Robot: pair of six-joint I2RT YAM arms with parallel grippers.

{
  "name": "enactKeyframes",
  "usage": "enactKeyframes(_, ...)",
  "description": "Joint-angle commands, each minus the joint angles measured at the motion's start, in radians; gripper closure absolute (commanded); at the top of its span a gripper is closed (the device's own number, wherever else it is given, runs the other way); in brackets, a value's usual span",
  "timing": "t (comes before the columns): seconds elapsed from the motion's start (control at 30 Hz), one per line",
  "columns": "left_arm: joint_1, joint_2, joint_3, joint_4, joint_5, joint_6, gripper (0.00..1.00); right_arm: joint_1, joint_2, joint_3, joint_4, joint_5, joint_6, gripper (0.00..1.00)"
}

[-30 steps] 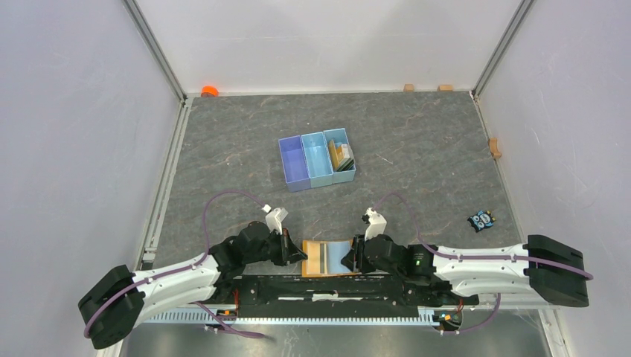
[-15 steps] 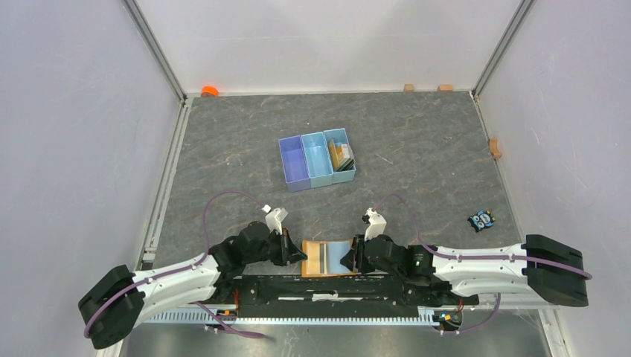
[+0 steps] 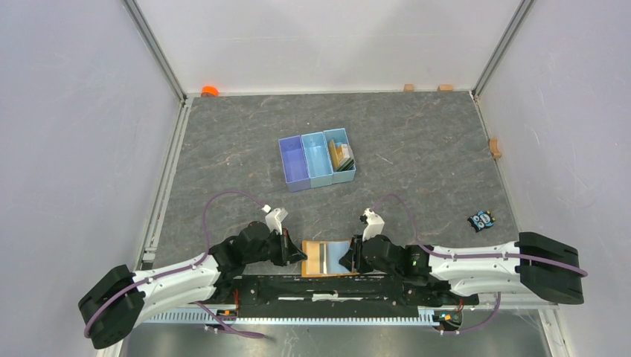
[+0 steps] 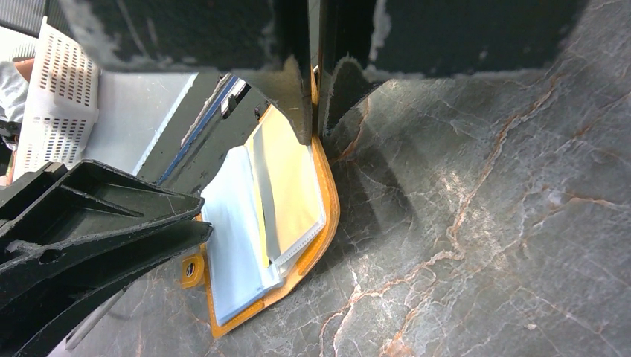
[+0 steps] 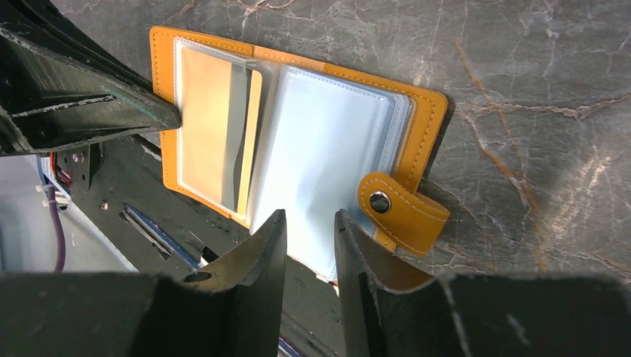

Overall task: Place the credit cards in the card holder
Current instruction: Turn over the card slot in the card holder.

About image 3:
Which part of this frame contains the orange round cap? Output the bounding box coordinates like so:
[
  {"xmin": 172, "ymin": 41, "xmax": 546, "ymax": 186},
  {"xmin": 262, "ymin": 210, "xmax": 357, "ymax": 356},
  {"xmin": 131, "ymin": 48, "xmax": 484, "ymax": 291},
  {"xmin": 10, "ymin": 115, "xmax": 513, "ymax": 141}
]
[{"xmin": 200, "ymin": 86, "xmax": 219, "ymax": 97}]

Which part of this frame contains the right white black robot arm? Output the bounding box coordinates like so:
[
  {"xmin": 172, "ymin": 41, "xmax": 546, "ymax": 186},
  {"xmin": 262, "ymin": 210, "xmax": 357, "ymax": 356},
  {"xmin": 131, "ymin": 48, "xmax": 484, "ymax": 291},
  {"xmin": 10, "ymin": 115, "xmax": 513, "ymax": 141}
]
[{"xmin": 337, "ymin": 232, "xmax": 587, "ymax": 305}]

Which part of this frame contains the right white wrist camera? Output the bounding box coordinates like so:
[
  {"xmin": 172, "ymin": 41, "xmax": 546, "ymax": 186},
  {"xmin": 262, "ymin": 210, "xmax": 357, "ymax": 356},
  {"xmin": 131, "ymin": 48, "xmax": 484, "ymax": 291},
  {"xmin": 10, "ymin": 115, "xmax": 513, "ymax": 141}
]
[{"xmin": 359, "ymin": 208, "xmax": 385, "ymax": 242}]

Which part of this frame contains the blue owl sticker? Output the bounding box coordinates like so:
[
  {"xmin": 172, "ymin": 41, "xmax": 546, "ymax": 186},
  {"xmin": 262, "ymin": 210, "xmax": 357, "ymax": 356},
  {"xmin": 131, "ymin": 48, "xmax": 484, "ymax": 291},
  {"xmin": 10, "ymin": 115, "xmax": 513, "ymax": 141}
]
[{"xmin": 467, "ymin": 210, "xmax": 496, "ymax": 233}]

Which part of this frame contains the stack of credit cards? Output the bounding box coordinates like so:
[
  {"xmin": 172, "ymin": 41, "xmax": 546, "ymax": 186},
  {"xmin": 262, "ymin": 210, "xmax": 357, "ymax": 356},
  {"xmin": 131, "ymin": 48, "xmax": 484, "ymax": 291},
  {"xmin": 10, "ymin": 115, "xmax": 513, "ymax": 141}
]
[{"xmin": 327, "ymin": 139, "xmax": 355, "ymax": 172}]

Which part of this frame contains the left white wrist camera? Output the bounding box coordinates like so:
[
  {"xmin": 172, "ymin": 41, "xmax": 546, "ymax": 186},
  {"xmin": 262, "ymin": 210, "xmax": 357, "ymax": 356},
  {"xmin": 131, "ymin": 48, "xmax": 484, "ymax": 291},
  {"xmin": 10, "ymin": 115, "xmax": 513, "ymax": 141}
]
[{"xmin": 261, "ymin": 205, "xmax": 288, "ymax": 235}]

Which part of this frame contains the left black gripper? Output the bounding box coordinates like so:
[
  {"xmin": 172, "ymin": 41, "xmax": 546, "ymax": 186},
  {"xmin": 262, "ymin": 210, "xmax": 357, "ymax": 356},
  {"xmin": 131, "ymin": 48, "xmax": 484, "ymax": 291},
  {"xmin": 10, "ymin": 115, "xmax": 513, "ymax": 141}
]
[{"xmin": 244, "ymin": 228, "xmax": 307, "ymax": 266}]

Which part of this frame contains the purple plastic bin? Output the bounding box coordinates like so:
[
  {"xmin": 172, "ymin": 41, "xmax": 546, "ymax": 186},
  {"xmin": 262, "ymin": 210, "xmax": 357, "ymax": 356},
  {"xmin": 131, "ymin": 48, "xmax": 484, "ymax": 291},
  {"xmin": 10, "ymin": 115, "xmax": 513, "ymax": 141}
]
[{"xmin": 278, "ymin": 135, "xmax": 311, "ymax": 192}]

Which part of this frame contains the white slotted cable duct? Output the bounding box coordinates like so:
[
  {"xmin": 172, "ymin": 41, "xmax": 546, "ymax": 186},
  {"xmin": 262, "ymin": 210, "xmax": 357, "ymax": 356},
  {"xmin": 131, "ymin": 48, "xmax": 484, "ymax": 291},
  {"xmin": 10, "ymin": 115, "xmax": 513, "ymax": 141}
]
[{"xmin": 144, "ymin": 308, "xmax": 439, "ymax": 327}]

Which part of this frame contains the curved wooden piece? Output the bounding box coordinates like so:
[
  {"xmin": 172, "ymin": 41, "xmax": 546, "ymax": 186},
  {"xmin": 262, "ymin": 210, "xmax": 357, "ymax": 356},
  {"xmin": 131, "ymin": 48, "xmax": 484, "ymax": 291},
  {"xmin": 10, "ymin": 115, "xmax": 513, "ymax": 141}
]
[{"xmin": 488, "ymin": 138, "xmax": 502, "ymax": 160}]

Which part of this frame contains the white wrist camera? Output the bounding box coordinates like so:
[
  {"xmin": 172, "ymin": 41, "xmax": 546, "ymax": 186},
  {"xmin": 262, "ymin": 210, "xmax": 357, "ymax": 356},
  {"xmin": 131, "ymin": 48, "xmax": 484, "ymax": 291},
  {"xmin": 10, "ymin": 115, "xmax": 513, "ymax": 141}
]
[
  {"xmin": 359, "ymin": 208, "xmax": 385, "ymax": 242},
  {"xmin": 261, "ymin": 205, "xmax": 288, "ymax": 235}
]

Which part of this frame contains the light blue bin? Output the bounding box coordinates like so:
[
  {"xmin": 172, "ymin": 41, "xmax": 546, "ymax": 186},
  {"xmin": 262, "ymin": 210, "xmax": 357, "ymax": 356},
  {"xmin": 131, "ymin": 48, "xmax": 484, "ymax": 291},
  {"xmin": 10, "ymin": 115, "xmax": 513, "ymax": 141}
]
[
  {"xmin": 323, "ymin": 128, "xmax": 356, "ymax": 184},
  {"xmin": 301, "ymin": 132, "xmax": 333, "ymax": 188}
]

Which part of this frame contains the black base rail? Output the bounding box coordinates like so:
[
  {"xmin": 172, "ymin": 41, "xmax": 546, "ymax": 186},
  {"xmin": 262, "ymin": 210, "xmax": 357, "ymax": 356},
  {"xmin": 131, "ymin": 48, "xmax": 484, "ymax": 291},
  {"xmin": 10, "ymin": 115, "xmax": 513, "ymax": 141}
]
[{"xmin": 205, "ymin": 274, "xmax": 479, "ymax": 318}]

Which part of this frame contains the orange leather card holder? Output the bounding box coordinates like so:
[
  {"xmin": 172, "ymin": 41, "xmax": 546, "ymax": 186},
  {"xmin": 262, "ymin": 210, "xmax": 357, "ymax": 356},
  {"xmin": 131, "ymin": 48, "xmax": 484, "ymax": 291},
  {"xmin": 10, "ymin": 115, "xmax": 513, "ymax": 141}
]
[{"xmin": 301, "ymin": 240, "xmax": 357, "ymax": 278}]

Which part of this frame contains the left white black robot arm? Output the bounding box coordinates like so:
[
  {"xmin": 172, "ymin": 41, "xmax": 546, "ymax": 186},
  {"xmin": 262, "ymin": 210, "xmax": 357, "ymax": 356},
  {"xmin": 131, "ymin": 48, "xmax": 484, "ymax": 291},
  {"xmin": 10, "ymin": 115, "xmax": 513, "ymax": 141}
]
[{"xmin": 78, "ymin": 221, "xmax": 307, "ymax": 350}]

